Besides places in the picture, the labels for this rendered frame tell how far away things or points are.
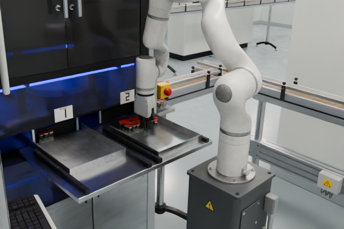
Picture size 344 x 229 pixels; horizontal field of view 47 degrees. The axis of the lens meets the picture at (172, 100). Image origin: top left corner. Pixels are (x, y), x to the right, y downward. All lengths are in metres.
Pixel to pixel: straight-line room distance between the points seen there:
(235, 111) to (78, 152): 0.69
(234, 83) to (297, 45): 1.68
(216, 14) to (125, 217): 1.25
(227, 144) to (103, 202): 0.82
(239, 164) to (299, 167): 1.03
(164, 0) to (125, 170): 0.67
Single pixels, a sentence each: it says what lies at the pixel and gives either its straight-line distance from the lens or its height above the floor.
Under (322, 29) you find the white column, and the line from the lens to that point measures 2.91.
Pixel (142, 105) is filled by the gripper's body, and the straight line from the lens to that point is 1.74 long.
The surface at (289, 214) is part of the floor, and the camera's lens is 2.97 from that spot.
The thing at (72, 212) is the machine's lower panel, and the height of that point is 0.51.
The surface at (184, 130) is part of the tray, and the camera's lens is 1.85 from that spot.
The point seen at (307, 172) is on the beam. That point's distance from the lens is 2.51.
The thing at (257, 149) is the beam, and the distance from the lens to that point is 2.64.
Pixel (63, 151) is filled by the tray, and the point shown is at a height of 0.88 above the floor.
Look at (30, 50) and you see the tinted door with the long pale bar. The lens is 1.62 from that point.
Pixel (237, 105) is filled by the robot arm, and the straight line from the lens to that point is 1.38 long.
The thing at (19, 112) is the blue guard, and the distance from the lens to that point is 1.65.
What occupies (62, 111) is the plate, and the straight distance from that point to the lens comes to 1.73.
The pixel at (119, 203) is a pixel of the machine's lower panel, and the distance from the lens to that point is 2.15.
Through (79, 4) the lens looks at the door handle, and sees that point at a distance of 1.61.
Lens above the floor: 1.67
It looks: 20 degrees down
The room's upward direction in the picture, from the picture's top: 2 degrees clockwise
